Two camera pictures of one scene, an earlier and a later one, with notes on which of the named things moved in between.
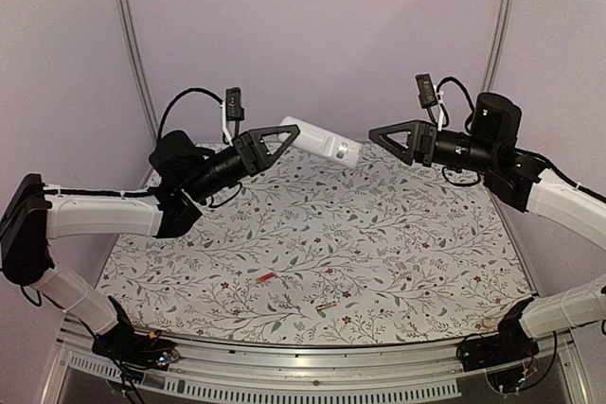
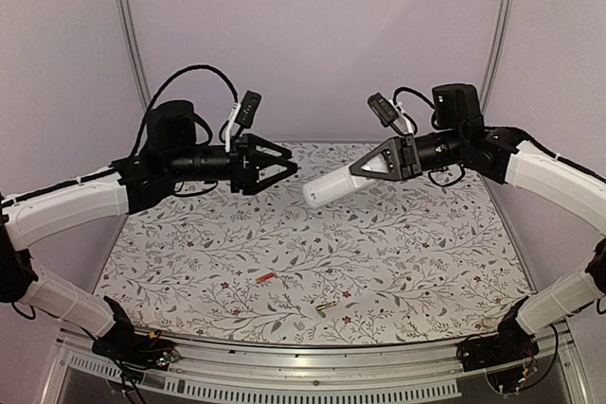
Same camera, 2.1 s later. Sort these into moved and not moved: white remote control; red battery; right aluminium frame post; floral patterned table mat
Moved: white remote control
Not moved: floral patterned table mat; right aluminium frame post; red battery
